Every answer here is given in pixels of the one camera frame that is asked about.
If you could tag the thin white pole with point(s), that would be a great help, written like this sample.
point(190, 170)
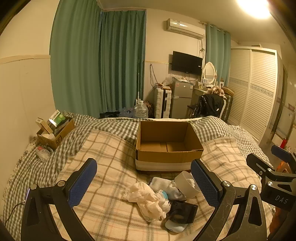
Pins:
point(138, 81)

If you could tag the red fire extinguisher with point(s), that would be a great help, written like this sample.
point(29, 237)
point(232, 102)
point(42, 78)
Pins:
point(283, 143)

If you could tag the wide green curtain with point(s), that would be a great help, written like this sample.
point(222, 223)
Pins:
point(74, 58)

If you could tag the green corner curtain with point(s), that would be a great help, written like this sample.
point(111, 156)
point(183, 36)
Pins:
point(122, 62)

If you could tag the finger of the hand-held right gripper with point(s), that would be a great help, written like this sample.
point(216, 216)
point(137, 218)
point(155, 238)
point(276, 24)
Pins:
point(256, 162)
point(277, 149)

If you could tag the pale blue case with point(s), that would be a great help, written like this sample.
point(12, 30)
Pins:
point(175, 227)

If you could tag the white air conditioner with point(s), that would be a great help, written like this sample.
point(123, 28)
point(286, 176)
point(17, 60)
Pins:
point(185, 27)

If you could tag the narrow green curtain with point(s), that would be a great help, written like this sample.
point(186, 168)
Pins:
point(217, 53)

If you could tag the white cloth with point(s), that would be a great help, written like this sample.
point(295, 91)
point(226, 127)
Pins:
point(143, 199)

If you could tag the dark chair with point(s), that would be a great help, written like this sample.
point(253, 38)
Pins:
point(190, 111)

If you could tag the dark hard suitcase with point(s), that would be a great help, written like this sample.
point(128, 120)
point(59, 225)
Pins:
point(228, 104)

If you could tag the clear plastic bottle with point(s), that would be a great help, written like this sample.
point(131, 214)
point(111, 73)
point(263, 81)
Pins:
point(44, 154)

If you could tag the small cluttered cardboard box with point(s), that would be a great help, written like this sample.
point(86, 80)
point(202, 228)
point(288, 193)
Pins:
point(61, 135)

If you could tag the large clear water jug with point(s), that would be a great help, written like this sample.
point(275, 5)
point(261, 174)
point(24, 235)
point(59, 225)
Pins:
point(141, 111)

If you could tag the dark patterned bag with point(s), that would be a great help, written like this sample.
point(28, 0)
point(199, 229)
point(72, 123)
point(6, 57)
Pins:
point(150, 110)

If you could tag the white louvred wardrobe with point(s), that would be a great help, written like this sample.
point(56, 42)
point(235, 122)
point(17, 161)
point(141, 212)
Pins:
point(252, 92)

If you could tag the fluffy brown item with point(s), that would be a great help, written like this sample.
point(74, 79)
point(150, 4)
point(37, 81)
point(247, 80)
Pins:
point(217, 90)

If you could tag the clear plastic bag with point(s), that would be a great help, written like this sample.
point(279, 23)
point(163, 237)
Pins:
point(167, 81)

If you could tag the beige plaid blanket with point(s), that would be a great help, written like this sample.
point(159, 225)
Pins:
point(111, 162)

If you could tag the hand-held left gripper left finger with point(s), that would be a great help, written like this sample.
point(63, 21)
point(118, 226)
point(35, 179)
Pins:
point(83, 183)

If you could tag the green and white carton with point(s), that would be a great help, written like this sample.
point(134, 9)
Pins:
point(56, 118)

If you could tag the white hard suitcase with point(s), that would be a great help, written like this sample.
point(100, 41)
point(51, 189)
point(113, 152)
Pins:
point(161, 104)

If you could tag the white wide tape roll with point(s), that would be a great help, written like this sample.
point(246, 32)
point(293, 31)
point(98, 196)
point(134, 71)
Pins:
point(183, 186)

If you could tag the black jacket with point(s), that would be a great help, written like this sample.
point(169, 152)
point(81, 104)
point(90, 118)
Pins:
point(208, 104)

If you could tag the white oval vanity mirror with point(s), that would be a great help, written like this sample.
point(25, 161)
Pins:
point(208, 71)

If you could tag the green checked duvet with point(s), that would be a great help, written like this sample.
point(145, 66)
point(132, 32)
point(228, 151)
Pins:
point(111, 127)

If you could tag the white sock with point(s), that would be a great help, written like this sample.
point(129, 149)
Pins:
point(174, 194)
point(159, 183)

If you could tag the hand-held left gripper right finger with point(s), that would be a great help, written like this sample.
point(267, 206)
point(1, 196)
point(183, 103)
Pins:
point(205, 183)

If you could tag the silver small fridge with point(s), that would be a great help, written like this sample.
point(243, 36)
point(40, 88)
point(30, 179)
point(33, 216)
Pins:
point(181, 99)

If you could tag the black glossy case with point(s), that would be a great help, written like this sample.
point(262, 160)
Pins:
point(183, 212)

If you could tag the black wall television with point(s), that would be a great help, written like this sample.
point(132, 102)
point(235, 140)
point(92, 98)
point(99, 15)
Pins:
point(186, 63)

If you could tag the bright ceiling lamp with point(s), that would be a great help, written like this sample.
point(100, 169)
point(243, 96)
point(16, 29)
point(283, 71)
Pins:
point(252, 7)

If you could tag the blue plastic bag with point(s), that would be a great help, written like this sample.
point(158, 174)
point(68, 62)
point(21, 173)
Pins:
point(127, 113)

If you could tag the black floor bag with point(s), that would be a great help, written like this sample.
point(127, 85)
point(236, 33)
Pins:
point(109, 115)

